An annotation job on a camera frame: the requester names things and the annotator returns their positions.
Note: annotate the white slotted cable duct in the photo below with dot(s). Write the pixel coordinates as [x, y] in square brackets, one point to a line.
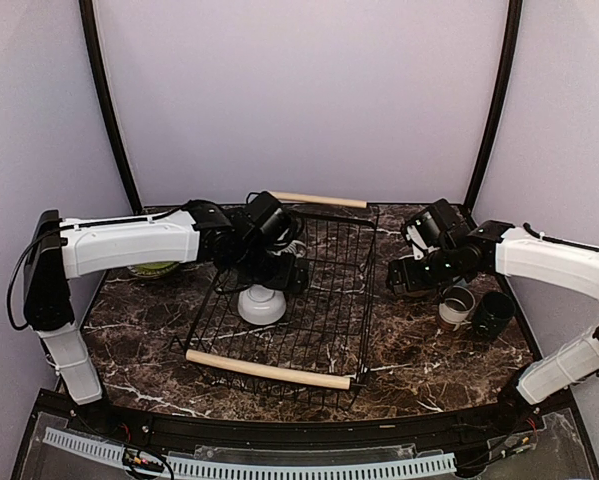
[264, 465]

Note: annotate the dark green mug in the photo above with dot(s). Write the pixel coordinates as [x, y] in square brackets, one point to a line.
[492, 315]

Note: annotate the white cup brown band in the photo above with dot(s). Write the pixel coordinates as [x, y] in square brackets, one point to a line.
[456, 305]

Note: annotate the striped grey white bowl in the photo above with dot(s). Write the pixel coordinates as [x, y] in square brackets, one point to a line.
[295, 247]

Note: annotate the black right frame post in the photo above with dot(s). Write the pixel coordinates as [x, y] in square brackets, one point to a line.
[502, 78]

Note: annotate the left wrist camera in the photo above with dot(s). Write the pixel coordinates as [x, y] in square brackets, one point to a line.
[278, 226]

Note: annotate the grey patterned glass plate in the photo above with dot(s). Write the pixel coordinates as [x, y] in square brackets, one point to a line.
[154, 278]

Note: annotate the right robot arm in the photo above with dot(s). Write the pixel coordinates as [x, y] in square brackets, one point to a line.
[556, 280]

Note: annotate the white ceramic bowl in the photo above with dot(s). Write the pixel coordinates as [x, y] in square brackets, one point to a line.
[261, 306]

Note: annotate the beige ceramic bowl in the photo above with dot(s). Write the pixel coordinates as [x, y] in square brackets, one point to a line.
[416, 295]

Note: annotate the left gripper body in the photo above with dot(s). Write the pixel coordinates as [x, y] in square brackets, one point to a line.
[255, 268]

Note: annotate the green plate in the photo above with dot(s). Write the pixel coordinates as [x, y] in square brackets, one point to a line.
[153, 269]

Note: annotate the black frame post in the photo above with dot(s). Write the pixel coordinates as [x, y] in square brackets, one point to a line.
[106, 106]
[502, 78]

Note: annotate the black left frame post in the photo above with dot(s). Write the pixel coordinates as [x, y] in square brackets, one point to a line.
[106, 106]

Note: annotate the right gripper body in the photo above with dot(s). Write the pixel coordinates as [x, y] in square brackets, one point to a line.
[429, 278]

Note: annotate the black front table rail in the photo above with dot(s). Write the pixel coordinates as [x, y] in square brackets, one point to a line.
[464, 429]

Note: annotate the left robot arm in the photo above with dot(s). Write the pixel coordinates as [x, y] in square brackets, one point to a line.
[250, 241]

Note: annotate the black wire dish rack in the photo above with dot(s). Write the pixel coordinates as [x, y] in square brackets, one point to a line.
[317, 352]

